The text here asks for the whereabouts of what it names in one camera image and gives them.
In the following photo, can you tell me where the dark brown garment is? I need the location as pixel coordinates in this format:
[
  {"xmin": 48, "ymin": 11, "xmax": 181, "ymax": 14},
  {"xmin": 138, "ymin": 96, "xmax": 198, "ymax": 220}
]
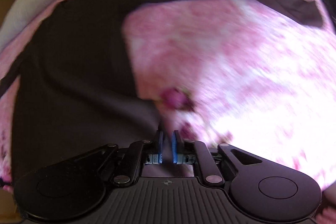
[{"xmin": 1, "ymin": 0, "xmax": 323, "ymax": 182}]

